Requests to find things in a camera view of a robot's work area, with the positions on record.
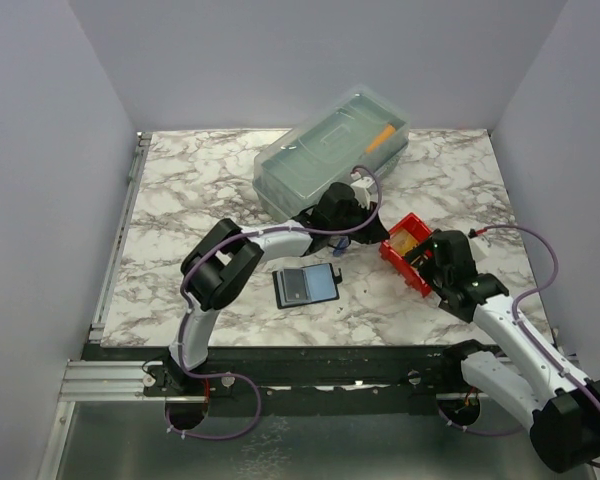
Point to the stack of credit cards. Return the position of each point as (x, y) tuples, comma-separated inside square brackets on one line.
[(402, 242)]

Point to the blue red screwdriver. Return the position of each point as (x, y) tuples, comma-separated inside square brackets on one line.
[(340, 246)]

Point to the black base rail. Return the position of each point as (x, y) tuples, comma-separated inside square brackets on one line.
[(312, 381)]

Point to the black card holder wallet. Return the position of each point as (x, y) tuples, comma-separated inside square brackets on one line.
[(296, 287)]

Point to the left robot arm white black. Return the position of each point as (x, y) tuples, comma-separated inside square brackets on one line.
[(216, 271)]

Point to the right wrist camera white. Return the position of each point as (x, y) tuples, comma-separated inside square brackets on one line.
[(479, 248)]

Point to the red plastic bin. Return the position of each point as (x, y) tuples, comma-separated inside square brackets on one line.
[(421, 231)]

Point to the aluminium frame rail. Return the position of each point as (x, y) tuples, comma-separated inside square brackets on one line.
[(102, 381)]

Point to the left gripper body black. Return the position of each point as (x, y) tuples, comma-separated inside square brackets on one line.
[(355, 216)]

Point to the clear plastic storage box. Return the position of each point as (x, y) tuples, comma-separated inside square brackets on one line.
[(294, 171)]

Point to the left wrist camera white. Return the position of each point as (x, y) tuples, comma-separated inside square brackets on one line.
[(364, 188)]

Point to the orange tool inside box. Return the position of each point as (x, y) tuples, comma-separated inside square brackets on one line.
[(382, 137)]

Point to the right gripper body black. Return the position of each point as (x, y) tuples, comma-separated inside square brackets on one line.
[(435, 274)]

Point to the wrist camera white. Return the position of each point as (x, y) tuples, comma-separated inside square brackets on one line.
[(364, 188), (479, 248)]

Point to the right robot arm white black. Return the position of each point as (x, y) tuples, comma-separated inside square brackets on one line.
[(553, 400)]

